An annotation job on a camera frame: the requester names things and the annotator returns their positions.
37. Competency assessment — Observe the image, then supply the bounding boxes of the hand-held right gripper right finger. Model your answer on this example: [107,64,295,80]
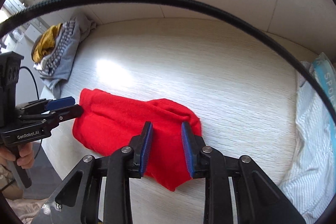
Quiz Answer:
[181,121,306,224]

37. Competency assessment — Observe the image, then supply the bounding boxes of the grey striped clothes pile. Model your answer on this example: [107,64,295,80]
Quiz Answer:
[39,15,97,98]

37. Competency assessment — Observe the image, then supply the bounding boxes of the beige jacket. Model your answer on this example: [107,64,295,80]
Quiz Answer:
[0,165,46,224]

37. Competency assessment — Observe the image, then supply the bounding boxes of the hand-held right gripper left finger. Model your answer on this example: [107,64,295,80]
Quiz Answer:
[47,121,154,224]

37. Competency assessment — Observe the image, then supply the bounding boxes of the mustard yellow cloth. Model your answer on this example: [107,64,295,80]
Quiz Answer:
[31,25,63,63]

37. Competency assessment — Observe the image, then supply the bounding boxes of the grey white striped cloth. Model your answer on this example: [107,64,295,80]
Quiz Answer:
[34,21,79,76]

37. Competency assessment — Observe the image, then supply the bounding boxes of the thin black cable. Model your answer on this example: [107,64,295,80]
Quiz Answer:
[20,66,42,159]

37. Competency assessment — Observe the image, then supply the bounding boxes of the red pants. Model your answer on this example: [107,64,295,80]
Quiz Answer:
[72,88,202,191]

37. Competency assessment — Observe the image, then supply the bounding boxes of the person's left hand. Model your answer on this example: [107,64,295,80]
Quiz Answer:
[0,141,36,169]

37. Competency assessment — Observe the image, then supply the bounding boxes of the light blue striped pants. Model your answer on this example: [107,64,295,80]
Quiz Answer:
[280,52,336,224]

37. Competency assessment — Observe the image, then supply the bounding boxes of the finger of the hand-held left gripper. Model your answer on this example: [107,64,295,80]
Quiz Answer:
[21,105,84,125]
[16,96,76,115]

